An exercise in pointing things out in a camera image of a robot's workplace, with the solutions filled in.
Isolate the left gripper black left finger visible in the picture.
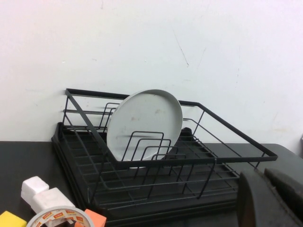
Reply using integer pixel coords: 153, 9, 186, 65
238, 172, 285, 227

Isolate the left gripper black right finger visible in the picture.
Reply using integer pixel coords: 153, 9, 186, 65
264, 167, 303, 227

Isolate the white round plate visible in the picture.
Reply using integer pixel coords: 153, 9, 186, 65
106, 89, 183, 169

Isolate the black plastic drip tray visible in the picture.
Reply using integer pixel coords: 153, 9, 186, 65
51, 122, 240, 225

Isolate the orange foam cube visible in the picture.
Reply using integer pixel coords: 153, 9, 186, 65
84, 209, 107, 227

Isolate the white small bottle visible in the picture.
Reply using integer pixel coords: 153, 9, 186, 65
32, 187, 76, 215

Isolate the white double-sided tape roll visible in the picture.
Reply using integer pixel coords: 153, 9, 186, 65
26, 205, 92, 227

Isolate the small white foam cube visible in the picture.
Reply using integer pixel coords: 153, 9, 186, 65
20, 175, 50, 204

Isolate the yellow foam cube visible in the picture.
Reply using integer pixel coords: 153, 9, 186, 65
0, 211, 27, 227

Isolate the black wire dish rack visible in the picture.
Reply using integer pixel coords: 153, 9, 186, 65
62, 88, 278, 209

